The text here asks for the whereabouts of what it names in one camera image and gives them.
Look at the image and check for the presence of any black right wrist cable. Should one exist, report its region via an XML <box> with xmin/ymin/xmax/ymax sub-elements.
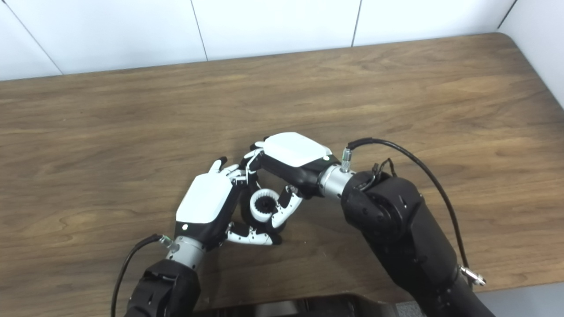
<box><xmin>341</xmin><ymin>138</ymin><xmax>486</xmax><ymax>286</ymax></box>

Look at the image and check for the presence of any round black part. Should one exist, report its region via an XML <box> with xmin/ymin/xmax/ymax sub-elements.
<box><xmin>240</xmin><ymin>189</ymin><xmax>282</xmax><ymax>234</ymax></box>

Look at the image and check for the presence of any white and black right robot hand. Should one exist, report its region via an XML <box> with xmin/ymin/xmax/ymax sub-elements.
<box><xmin>240</xmin><ymin>132</ymin><xmax>355</xmax><ymax>229</ymax></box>

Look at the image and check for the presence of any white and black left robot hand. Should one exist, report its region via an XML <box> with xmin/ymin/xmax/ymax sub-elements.
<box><xmin>165</xmin><ymin>157</ymin><xmax>282</xmax><ymax>269</ymax></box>

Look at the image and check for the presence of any thin black right arm wire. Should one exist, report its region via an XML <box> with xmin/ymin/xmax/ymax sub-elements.
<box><xmin>359</xmin><ymin>158</ymin><xmax>397</xmax><ymax>191</ymax></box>

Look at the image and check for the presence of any black robot torso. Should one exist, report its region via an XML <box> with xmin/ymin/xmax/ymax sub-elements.
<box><xmin>207</xmin><ymin>293</ymin><xmax>397</xmax><ymax>317</ymax></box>

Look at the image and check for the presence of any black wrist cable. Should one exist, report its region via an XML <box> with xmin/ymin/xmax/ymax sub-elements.
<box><xmin>341</xmin><ymin>138</ymin><xmax>486</xmax><ymax>286</ymax></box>
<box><xmin>110</xmin><ymin>234</ymin><xmax>174</xmax><ymax>317</ymax></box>

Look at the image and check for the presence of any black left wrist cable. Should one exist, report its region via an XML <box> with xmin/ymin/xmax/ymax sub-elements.
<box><xmin>110</xmin><ymin>234</ymin><xmax>174</xmax><ymax>317</ymax></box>

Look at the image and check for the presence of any white ring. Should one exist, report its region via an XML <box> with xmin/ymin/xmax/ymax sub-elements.
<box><xmin>250</xmin><ymin>188</ymin><xmax>280</xmax><ymax>222</ymax></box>

